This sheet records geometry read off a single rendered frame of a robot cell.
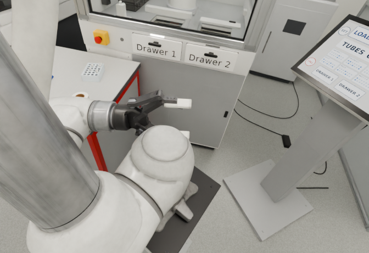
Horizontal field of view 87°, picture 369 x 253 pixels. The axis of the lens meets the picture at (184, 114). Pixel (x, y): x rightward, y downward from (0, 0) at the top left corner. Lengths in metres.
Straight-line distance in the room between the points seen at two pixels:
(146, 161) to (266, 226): 1.25
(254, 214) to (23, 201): 1.41
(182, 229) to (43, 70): 0.52
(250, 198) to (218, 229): 0.32
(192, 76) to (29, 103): 1.06
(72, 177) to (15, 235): 1.36
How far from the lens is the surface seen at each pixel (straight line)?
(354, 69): 1.03
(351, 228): 1.97
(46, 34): 0.41
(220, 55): 1.14
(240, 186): 1.62
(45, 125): 0.28
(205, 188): 0.70
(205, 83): 1.26
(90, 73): 1.13
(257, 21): 1.10
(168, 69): 1.26
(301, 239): 1.70
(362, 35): 1.11
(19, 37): 0.41
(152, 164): 0.41
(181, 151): 0.42
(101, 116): 0.56
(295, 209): 1.73
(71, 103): 0.60
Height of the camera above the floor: 1.39
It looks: 44 degrees down
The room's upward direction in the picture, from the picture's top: 9 degrees clockwise
